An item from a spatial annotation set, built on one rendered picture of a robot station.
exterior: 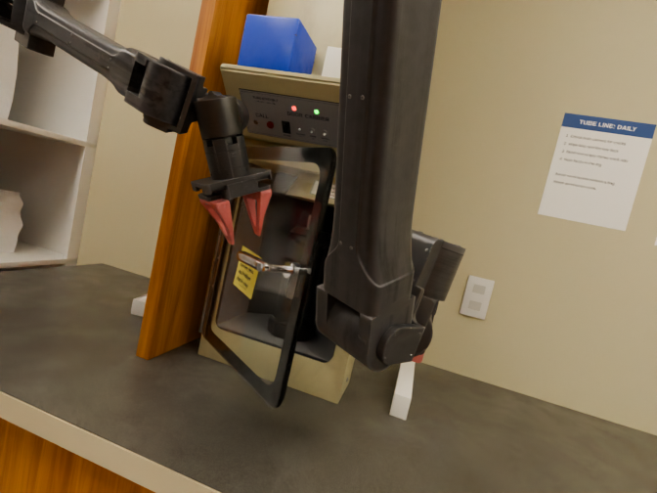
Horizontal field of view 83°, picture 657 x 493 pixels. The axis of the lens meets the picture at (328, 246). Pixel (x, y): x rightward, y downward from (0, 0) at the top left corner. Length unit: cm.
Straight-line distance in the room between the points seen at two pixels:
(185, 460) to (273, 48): 64
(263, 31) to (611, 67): 91
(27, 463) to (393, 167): 71
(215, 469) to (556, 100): 114
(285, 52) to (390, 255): 48
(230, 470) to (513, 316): 85
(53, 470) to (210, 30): 77
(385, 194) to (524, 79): 99
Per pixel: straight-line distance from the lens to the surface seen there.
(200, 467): 58
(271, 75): 69
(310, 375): 77
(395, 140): 26
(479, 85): 121
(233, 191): 53
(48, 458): 77
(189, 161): 76
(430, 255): 36
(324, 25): 82
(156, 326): 81
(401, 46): 26
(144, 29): 166
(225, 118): 53
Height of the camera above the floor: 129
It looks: 5 degrees down
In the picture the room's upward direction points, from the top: 13 degrees clockwise
